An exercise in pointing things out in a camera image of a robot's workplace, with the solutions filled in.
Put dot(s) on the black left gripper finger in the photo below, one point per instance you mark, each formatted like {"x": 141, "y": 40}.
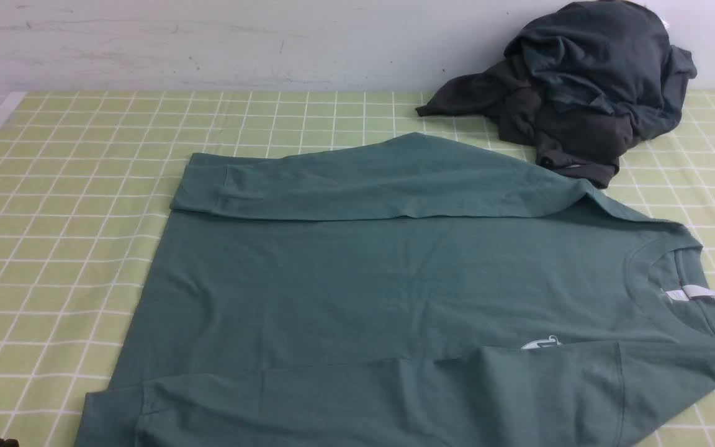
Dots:
{"x": 9, "y": 442}

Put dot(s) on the green long-sleeved shirt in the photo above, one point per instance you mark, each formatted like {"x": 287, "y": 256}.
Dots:
{"x": 415, "y": 292}

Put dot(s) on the green checked tablecloth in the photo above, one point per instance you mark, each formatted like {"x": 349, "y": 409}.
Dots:
{"x": 86, "y": 180}

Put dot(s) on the dark grey crumpled garment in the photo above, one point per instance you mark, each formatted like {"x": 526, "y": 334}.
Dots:
{"x": 582, "y": 86}

